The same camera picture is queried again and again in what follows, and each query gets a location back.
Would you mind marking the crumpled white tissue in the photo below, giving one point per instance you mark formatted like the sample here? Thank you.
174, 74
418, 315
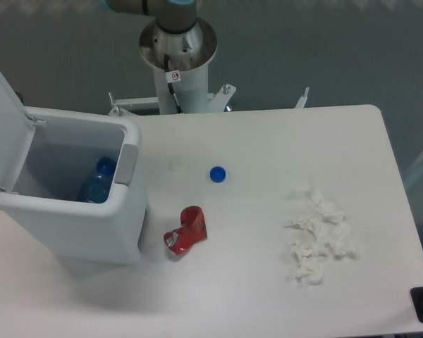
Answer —
326, 234

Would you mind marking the crushed red can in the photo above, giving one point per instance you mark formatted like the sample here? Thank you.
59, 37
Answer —
192, 230

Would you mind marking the white base frame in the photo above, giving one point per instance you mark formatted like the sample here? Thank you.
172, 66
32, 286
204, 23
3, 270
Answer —
218, 102

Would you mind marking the blue bottle cap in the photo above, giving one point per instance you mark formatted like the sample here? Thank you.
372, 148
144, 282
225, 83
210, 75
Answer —
217, 174

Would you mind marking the blue plastic bottle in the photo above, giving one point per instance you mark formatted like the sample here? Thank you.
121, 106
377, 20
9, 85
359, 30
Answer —
96, 186

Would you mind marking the white trash can lid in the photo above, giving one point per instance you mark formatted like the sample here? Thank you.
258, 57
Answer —
17, 130

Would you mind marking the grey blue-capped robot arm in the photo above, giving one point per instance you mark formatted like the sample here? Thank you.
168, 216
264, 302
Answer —
177, 38

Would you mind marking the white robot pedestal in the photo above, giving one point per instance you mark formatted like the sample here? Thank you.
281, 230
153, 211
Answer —
191, 87

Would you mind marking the white plastic trash can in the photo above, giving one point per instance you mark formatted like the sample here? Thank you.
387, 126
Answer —
65, 148

